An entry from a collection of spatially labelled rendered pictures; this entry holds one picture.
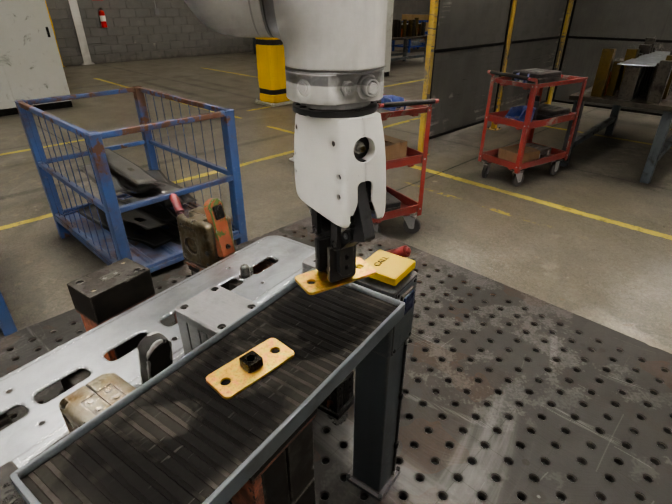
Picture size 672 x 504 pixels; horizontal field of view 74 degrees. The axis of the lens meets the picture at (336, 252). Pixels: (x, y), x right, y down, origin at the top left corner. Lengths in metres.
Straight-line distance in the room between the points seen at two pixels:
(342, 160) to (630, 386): 1.02
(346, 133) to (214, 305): 0.35
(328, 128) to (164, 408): 0.28
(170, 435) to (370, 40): 0.35
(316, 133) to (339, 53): 0.07
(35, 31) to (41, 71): 0.55
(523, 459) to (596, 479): 0.13
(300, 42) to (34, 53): 8.27
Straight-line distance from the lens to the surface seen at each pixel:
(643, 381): 1.31
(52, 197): 3.65
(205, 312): 0.63
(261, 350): 0.47
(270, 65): 7.75
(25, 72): 8.58
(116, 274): 0.93
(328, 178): 0.40
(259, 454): 0.39
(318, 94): 0.37
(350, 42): 0.37
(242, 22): 0.39
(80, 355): 0.81
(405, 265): 0.62
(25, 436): 0.72
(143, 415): 0.45
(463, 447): 1.01
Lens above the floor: 1.47
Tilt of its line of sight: 29 degrees down
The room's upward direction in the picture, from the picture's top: straight up
